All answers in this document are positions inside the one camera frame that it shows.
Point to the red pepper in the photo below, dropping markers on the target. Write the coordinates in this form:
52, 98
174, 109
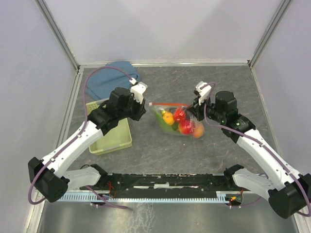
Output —
180, 115

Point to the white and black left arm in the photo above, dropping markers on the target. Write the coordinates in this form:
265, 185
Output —
50, 175

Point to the pale green perforated basket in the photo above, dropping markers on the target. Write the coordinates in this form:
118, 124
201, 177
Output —
116, 139

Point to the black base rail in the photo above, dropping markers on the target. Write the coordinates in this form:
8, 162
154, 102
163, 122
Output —
164, 185

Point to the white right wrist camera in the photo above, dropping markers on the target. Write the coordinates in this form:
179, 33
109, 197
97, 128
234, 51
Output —
202, 90

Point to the orange peach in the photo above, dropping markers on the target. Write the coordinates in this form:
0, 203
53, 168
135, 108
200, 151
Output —
198, 131

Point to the dark purple fruit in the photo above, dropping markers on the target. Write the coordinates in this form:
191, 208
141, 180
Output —
175, 126

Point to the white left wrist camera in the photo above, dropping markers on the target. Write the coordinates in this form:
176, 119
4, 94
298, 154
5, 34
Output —
137, 90

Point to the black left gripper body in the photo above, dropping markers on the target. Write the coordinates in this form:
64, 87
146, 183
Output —
133, 110

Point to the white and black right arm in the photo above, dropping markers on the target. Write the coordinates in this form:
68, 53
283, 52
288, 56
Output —
285, 188

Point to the green lettuce leaves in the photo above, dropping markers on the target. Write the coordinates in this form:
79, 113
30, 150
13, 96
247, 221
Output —
166, 128

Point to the blue cloth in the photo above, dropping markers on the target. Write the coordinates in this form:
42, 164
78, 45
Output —
104, 81

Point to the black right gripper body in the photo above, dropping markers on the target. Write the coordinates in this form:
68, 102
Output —
199, 109

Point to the small orange fruit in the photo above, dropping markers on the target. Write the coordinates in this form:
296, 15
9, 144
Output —
168, 118

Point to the clear zip top bag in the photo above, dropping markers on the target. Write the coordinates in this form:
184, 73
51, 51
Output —
171, 107

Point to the light blue cable duct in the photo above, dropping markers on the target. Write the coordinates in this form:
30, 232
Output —
91, 197

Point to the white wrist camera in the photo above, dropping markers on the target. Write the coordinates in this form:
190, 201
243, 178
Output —
137, 90
202, 90

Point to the red apple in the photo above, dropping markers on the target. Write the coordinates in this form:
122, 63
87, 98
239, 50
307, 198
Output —
186, 127

